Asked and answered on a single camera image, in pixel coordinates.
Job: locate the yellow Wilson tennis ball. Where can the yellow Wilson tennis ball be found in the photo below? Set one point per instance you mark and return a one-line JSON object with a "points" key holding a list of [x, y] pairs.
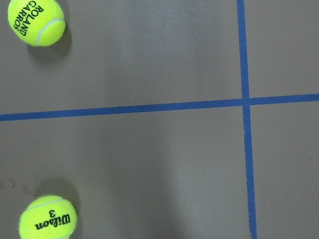
{"points": [[48, 217]]}

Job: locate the yellow Roland Garros tennis ball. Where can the yellow Roland Garros tennis ball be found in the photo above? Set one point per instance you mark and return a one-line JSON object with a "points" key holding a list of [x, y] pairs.
{"points": [[38, 23]]}

